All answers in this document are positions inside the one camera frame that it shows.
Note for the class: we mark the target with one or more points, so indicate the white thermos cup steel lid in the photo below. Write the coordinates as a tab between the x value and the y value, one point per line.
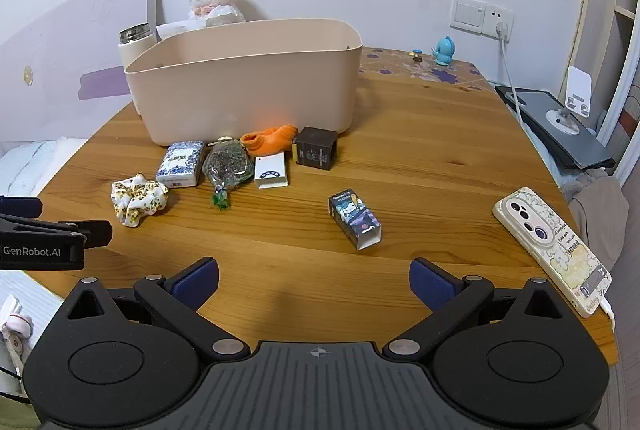
134	44

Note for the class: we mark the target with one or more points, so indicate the smartphone with cream printed case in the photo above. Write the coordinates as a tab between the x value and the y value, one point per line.
550	245

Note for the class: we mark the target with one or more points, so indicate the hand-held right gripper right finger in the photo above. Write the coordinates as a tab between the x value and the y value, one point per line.
433	285

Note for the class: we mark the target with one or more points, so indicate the purple floral table mat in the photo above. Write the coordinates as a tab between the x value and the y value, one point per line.
425	70

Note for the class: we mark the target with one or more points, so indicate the white small card box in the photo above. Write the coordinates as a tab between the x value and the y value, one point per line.
271	171

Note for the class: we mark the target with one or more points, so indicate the grey cloth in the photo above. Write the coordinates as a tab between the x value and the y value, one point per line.
597	210

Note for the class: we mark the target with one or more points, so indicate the white wall switch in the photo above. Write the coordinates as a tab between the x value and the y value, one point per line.
467	13

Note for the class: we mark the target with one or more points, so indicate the green cloth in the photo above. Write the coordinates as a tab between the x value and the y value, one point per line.
15	412

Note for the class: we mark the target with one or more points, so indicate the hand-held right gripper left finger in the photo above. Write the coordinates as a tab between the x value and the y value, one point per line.
196	284

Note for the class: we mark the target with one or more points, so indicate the blue white porcelain-print box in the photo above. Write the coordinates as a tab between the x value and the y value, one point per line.
179	164

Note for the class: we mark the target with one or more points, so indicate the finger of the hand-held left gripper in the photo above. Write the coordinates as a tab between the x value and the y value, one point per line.
19	207
92	233

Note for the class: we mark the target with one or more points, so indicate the white quilted blanket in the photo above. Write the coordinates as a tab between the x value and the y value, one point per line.
30	163

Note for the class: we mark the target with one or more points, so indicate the dark brown small box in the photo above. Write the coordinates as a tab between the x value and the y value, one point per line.
315	150

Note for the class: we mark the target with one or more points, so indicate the white wardrobe shelf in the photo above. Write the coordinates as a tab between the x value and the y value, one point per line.
620	10

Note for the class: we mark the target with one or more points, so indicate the floral fabric scrunchie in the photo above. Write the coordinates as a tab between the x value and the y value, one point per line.
137	202

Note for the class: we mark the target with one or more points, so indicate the white phone stand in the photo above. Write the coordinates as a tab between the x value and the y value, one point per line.
577	85

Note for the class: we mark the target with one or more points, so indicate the blue cartoon figurine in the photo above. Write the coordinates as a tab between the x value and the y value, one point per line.
443	51

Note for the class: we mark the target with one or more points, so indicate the white red headphones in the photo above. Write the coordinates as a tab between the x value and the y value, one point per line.
14	327

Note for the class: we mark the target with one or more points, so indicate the dried herb sachet bag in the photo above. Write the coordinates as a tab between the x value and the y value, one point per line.
227	168

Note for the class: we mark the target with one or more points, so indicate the beige plastic storage bin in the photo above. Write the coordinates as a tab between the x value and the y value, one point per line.
250	80

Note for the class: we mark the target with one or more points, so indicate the lilac bed headboard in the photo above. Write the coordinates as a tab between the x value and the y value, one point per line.
75	35

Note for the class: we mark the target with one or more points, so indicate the cartoon printed small box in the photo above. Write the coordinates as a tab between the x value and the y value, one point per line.
355	219

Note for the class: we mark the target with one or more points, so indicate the white wall socket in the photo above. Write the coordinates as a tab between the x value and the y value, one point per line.
500	18

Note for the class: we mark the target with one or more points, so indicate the tiny mushroom figurine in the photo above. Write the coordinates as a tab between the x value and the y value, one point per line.
417	56

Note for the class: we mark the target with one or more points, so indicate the grey laptop with stand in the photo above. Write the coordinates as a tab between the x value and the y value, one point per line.
575	145

